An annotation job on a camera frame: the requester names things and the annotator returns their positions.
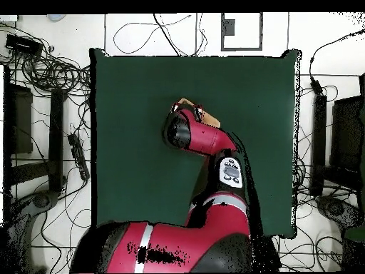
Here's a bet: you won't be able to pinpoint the black rectangular box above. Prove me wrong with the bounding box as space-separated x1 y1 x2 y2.
4 34 44 58

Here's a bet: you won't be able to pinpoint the black metal stand frame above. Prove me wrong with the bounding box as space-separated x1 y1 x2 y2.
2 65 68 195
309 73 365 198

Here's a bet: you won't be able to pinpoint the dark green table cloth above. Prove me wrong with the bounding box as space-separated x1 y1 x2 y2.
89 47 302 239

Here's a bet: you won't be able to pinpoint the black power strip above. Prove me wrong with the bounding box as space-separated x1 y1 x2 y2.
67 133 91 182

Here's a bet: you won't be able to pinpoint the grey floor frame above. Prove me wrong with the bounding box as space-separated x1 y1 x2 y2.
220 12 264 52

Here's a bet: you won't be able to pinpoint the grey chair base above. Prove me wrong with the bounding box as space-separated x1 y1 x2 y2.
314 195 365 238
5 189 61 272

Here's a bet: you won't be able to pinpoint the orange terry towel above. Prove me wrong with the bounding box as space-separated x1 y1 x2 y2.
175 98 222 128

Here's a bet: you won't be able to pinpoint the black cable with adapter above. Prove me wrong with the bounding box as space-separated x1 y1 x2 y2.
309 28 365 96

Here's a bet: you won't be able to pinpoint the thin looped black cable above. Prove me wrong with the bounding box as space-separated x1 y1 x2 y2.
113 13 207 56

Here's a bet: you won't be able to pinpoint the tangled black floor cables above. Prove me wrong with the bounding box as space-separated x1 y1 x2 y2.
0 22 92 98

